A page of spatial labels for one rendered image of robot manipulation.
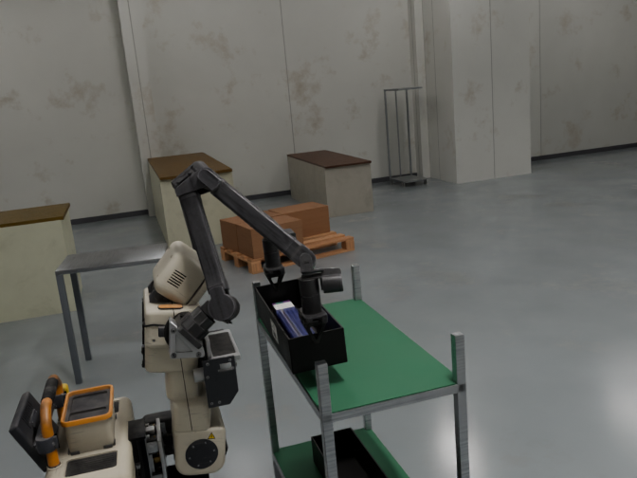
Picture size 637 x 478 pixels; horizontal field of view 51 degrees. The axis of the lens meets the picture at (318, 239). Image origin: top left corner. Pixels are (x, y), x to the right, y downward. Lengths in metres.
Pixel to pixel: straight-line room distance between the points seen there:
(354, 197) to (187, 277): 7.31
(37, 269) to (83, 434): 4.33
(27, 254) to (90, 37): 5.21
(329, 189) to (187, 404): 7.13
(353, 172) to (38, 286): 4.56
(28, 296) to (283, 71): 6.26
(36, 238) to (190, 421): 4.37
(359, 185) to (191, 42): 3.65
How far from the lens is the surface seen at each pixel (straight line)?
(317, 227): 7.57
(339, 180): 9.17
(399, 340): 2.37
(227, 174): 8.21
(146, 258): 4.61
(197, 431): 2.25
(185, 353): 1.99
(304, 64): 11.38
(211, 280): 1.96
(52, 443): 2.19
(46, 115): 10.97
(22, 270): 6.49
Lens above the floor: 1.86
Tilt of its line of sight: 13 degrees down
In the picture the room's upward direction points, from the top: 5 degrees counter-clockwise
